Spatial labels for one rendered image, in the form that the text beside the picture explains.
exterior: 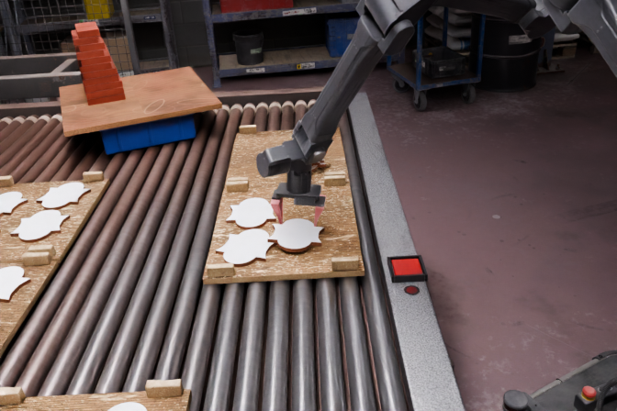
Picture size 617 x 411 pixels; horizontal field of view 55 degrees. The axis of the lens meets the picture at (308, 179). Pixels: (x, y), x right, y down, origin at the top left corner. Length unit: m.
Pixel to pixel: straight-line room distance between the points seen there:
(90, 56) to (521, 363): 1.92
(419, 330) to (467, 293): 1.62
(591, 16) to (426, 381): 0.64
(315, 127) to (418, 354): 0.49
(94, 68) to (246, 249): 1.01
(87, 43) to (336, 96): 1.15
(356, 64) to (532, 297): 1.91
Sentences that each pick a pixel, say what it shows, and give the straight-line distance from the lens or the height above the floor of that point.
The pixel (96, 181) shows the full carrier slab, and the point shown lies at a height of 0.94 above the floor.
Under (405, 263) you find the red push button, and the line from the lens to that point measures 1.33.
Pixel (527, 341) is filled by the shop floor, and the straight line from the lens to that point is 2.61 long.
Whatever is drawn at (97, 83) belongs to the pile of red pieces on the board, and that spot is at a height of 1.11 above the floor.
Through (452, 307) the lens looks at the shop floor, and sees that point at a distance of 2.71.
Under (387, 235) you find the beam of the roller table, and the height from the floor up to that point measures 0.92.
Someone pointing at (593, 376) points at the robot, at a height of 0.24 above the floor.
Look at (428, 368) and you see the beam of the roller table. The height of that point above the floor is 0.92.
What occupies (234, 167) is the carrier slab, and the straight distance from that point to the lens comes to 1.78.
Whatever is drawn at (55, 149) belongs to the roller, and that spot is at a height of 0.92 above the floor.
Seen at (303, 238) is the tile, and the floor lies 0.95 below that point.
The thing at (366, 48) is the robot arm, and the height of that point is 1.42.
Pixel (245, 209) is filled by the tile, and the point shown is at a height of 0.95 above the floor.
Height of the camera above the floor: 1.70
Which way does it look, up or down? 27 degrees down
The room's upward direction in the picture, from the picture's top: 3 degrees counter-clockwise
